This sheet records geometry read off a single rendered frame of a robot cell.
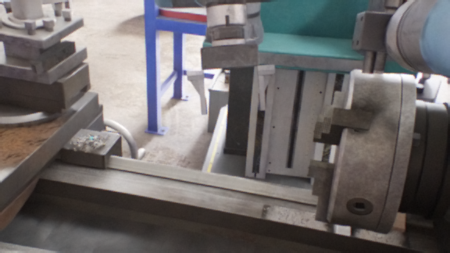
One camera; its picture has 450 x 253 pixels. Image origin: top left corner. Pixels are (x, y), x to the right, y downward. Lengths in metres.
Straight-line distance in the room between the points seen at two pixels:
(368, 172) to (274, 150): 1.37
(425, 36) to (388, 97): 0.27
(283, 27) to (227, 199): 0.83
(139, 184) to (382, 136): 0.61
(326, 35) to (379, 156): 1.10
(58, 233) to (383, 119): 0.78
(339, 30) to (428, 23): 1.30
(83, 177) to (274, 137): 1.03
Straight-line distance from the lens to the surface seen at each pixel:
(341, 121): 0.78
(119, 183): 1.23
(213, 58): 1.22
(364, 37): 0.73
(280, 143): 2.12
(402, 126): 0.79
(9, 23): 1.26
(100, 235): 1.27
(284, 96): 2.03
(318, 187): 0.91
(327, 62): 1.71
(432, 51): 0.55
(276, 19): 1.84
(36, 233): 1.31
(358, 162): 0.78
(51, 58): 1.22
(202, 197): 1.18
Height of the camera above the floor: 1.54
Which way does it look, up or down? 30 degrees down
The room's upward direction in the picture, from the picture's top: 3 degrees clockwise
